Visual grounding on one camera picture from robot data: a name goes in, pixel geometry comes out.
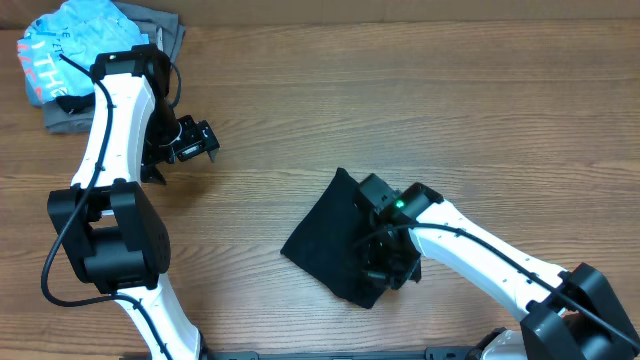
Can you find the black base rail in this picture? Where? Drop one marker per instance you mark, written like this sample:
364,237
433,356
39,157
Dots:
430,353

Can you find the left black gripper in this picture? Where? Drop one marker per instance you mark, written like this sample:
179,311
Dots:
200,137

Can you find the light blue printed t-shirt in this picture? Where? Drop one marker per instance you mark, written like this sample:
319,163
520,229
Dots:
39,52

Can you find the black t-shirt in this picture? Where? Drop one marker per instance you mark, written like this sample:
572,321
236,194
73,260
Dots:
324,244

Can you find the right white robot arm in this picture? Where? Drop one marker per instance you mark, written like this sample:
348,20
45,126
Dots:
562,314

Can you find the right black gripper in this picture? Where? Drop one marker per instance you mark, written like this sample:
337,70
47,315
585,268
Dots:
375,271

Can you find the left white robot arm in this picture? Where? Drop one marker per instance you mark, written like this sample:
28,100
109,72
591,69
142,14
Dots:
111,243

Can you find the folded grey garment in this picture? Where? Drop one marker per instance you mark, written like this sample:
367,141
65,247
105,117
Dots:
170,30

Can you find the small black garment in pile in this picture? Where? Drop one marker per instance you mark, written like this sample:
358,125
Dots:
76,104

